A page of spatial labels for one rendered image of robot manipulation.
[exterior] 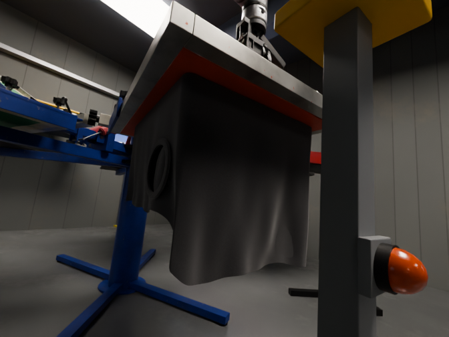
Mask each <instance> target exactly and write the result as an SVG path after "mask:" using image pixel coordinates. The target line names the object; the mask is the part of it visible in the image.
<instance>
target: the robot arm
mask: <svg viewBox="0 0 449 337"><path fill-rule="evenodd" d="M234 1H235V2H236V3H237V4H239V5H240V6H241V7H242V20H241V22H239V23H238V24H237V34H236V40H237V41H238V42H240V43H241V44H243V45H245V46H246V47H248V48H249V49H251V50H253V51H254V52H256V53H257V54H259V55H260V56H262V57H264V58H265V59H266V60H268V61H270V62H271V63H273V64H275V65H276V66H278V67H279V68H281V69H283V68H284V67H285V64H286V63H285V62H284V60H283V59H282V58H281V56H280V55H279V54H278V53H277V51H276V50H275V48H274V47H273V46H272V45H271V44H270V42H269V41H268V40H267V38H266V37H265V34H266V28H267V5H268V0H234Z"/></svg>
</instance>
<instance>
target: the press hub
mask: <svg viewBox="0 0 449 337"><path fill-rule="evenodd" d="M133 141H134V138H133V137H131V141H130V144H125V145H124V148H129V149H131V150H132V146H133ZM130 161H131V160H122V163H126V164H130ZM129 173H130V167H126V174H125V179H124V186H123V191H122V199H121V203H120V212H119V216H118V224H117V229H116V237H115V242H114V250H113V254H112V262H111V267H110V274H109V280H107V279H105V280H104V281H102V282H100V283H99V285H98V290H99V291H100V292H102V293H104V292H105V291H106V290H107V289H108V288H109V287H110V286H111V285H112V284H113V283H119V284H121V283H123V286H122V289H121V290H120V292H119V293H118V294H117V295H125V294H131V293H134V292H137V291H136V290H132V289H130V288H129V284H130V282H132V281H134V280H138V281H141V282H144V283H146V280H145V279H144V278H142V277H139V276H138V275H139V270H140V261H141V256H142V246H143V241H144V232H145V227H146V218H147V212H145V211H144V210H143V208H142V207H135V206H133V204H132V201H126V196H127V192H128V180H129Z"/></svg>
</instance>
